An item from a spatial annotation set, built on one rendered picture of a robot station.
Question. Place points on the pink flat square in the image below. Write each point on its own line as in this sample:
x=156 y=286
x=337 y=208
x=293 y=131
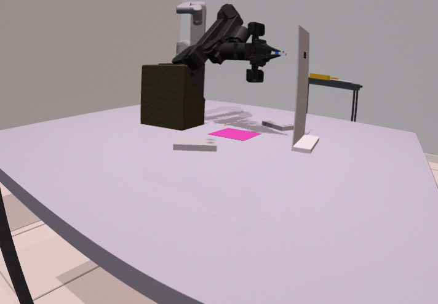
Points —
x=235 y=134

